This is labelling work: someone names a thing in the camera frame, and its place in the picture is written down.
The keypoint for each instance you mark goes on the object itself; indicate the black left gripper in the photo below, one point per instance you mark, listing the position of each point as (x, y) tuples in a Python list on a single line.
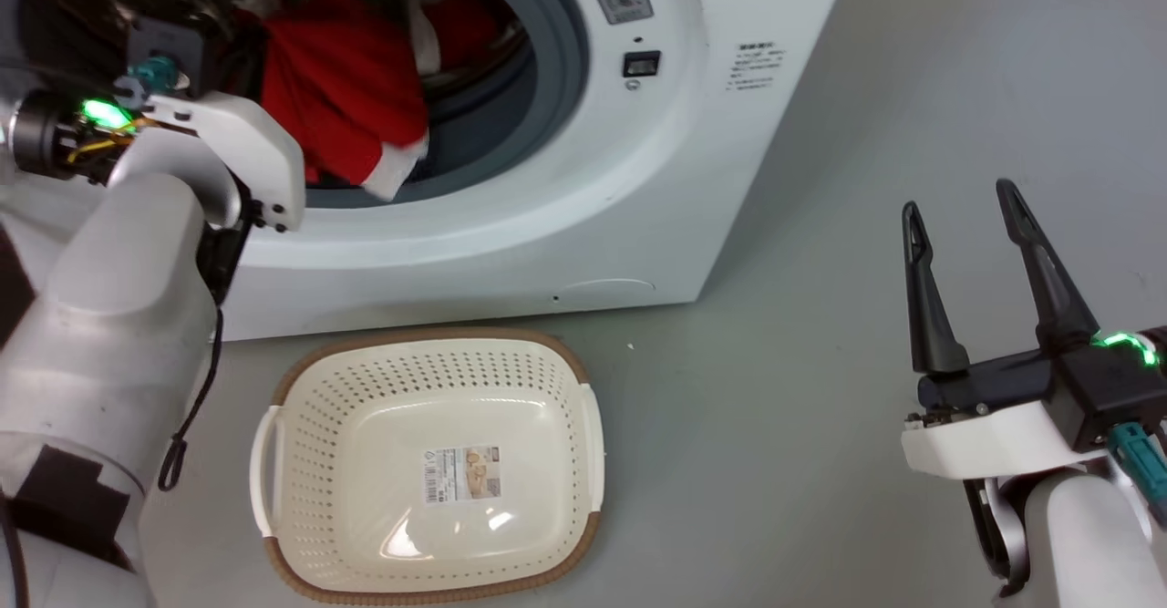
[(46, 134)]

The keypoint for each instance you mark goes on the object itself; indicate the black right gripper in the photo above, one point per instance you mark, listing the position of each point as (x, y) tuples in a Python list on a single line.
[(1094, 389)]

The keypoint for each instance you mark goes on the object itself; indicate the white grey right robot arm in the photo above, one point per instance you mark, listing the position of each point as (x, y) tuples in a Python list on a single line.
[(1085, 544)]

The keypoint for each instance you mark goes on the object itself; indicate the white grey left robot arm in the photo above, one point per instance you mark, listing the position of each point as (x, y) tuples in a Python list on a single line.
[(109, 334)]

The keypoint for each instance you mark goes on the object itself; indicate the white front-load washing machine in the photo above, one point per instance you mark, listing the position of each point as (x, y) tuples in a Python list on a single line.
[(583, 180)]

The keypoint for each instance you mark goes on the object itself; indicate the cream plastic laundry basket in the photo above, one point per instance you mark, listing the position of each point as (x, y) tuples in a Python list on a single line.
[(365, 426)]

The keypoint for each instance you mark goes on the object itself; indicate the red garment with white trim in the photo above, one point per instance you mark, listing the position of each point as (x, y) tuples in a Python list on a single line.
[(342, 88)]

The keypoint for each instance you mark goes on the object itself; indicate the small printed text label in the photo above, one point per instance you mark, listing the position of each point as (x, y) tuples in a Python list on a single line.
[(755, 66)]

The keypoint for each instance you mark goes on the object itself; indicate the black door lock socket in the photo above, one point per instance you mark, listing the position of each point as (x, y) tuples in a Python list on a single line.
[(641, 64)]

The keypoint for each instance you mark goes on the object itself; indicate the grey rubber door gasket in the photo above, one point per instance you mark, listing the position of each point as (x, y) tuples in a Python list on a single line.
[(547, 70)]

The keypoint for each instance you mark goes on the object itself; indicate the paper product label sticker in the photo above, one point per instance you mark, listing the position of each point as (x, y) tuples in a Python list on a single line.
[(462, 473)]

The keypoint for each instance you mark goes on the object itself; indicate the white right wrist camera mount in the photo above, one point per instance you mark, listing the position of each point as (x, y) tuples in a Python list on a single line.
[(994, 439)]

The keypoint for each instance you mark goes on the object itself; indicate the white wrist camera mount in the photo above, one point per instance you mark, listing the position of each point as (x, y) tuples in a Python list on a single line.
[(994, 439), (246, 148)]

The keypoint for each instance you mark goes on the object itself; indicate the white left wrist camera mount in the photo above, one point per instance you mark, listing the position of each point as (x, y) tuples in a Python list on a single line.
[(246, 148)]

